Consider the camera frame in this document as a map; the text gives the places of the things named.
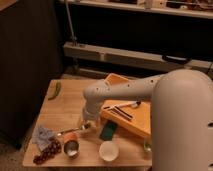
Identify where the yellow plastic tray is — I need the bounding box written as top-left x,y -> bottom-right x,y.
99,72 -> 153,139

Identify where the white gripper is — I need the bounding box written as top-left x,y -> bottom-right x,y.
79,107 -> 101,131

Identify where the metal pole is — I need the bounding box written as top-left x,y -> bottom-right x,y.
64,0 -> 77,45

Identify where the green sponge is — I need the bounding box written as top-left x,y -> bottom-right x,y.
100,121 -> 118,141

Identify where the blue crumpled cloth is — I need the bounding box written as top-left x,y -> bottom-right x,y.
32,126 -> 55,151

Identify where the dark striped utensil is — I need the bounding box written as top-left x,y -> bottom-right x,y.
103,106 -> 133,120

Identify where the bunch of dark grapes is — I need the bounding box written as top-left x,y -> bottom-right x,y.
33,139 -> 62,165

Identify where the upper shelf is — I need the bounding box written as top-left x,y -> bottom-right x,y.
59,0 -> 213,19

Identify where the grey metal beam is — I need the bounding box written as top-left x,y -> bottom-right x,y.
63,42 -> 213,73

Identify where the green cup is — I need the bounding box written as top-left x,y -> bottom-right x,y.
144,139 -> 152,153

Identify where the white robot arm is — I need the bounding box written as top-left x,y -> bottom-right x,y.
82,69 -> 213,171

